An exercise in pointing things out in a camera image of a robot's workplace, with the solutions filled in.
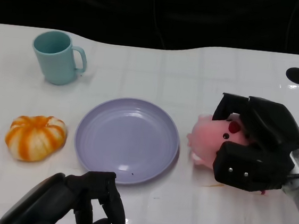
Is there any lavender plastic plate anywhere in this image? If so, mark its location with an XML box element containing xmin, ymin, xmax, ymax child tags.
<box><xmin>70</xmin><ymin>92</ymin><xmax>185</xmax><ymax>190</ymax></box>

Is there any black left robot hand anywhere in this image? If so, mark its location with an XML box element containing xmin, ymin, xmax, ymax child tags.
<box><xmin>0</xmin><ymin>160</ymin><xmax>132</xmax><ymax>224</ymax></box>

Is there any orange white striped pumpkin toy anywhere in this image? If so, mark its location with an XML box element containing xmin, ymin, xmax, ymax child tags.
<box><xmin>2</xmin><ymin>112</ymin><xmax>70</xmax><ymax>165</ymax></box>

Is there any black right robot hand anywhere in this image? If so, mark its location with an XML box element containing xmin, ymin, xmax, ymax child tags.
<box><xmin>205</xmin><ymin>91</ymin><xmax>299</xmax><ymax>197</ymax></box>

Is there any teal plastic mug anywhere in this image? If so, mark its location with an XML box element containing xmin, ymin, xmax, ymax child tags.
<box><xmin>29</xmin><ymin>28</ymin><xmax>91</xmax><ymax>88</ymax></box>

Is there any pink plush doll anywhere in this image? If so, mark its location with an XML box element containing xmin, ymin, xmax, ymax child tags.
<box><xmin>181</xmin><ymin>107</ymin><xmax>299</xmax><ymax>199</ymax></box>

